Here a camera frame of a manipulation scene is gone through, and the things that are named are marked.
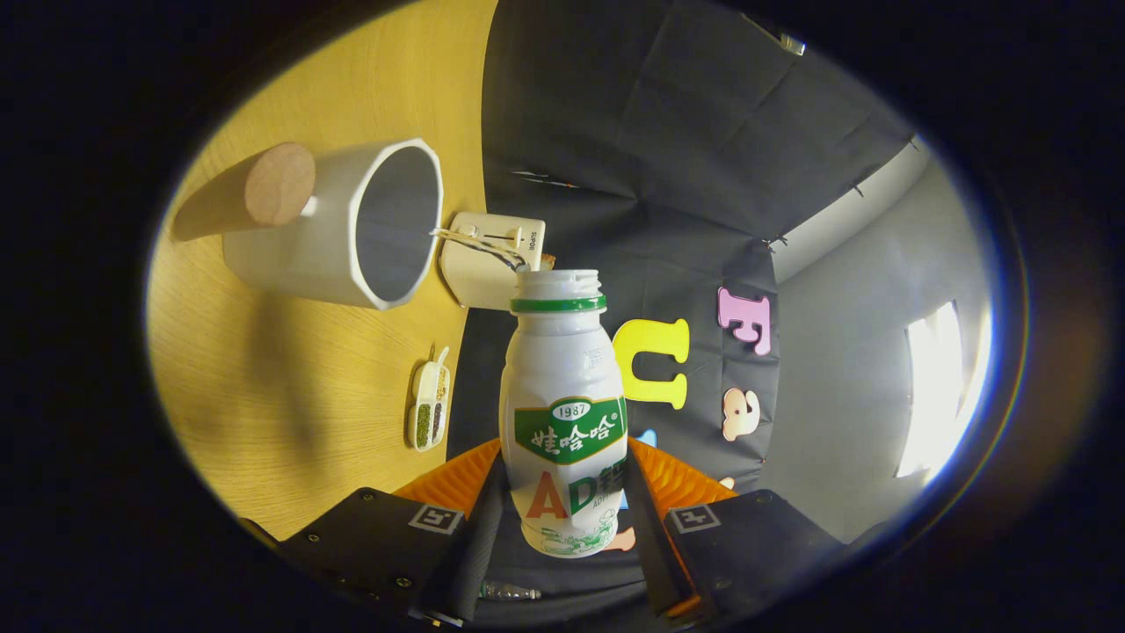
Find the white juice bottle green label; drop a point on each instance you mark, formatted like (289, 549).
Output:
(562, 369)

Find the wooden table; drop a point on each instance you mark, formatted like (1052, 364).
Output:
(290, 396)

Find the clear plastic water bottle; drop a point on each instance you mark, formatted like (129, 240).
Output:
(510, 592)

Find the black backdrop cloth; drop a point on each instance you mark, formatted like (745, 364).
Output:
(659, 132)

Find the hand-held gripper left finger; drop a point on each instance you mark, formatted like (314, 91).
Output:
(466, 563)

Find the cream toaster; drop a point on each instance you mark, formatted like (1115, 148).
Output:
(479, 281)

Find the ceiling light panel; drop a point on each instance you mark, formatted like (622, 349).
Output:
(936, 387)

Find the white divided sauce dish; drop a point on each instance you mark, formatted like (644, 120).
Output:
(429, 409)

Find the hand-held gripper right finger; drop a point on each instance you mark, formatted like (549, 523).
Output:
(650, 554)

